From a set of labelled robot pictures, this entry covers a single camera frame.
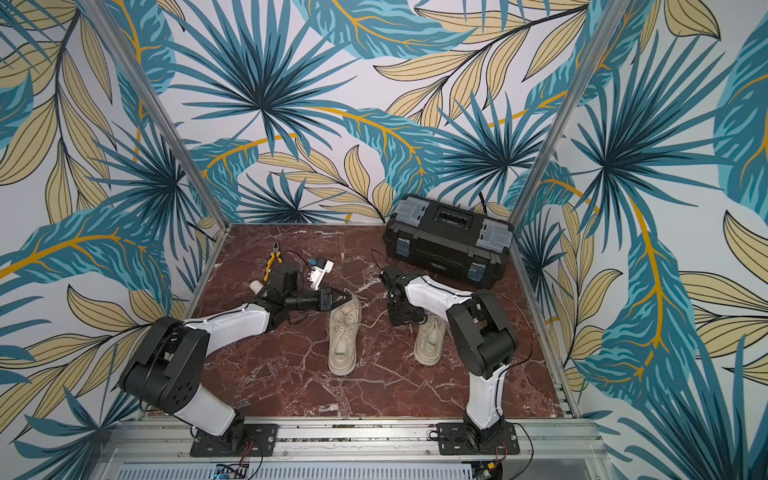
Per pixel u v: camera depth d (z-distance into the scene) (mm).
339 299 850
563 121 878
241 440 682
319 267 798
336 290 793
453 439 718
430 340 858
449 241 941
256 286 957
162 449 733
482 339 500
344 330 855
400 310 813
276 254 1090
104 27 689
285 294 716
